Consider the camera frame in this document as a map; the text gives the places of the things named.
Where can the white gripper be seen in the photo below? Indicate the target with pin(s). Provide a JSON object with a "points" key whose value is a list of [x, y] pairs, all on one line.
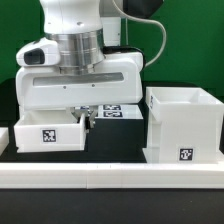
{"points": [[116, 80]]}

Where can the white drawer tray front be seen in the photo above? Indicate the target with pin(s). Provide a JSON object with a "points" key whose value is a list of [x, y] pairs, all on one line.
{"points": [[50, 131]]}

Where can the white drawer cabinet box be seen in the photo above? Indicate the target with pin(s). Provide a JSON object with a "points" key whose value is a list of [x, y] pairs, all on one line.
{"points": [[184, 125]]}

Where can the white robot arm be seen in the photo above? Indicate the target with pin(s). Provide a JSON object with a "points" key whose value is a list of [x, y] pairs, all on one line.
{"points": [[71, 66]]}

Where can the white sheet with markers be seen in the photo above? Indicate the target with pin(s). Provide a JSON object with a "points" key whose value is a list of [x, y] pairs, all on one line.
{"points": [[123, 111]]}

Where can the white left fence piece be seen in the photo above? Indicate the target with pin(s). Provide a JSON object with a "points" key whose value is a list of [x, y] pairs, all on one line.
{"points": [[4, 138]]}

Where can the white front fence rail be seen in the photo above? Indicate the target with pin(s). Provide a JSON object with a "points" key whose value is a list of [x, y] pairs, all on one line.
{"points": [[119, 176]]}

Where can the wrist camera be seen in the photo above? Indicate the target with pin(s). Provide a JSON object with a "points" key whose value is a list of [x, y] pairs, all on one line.
{"points": [[42, 52]]}

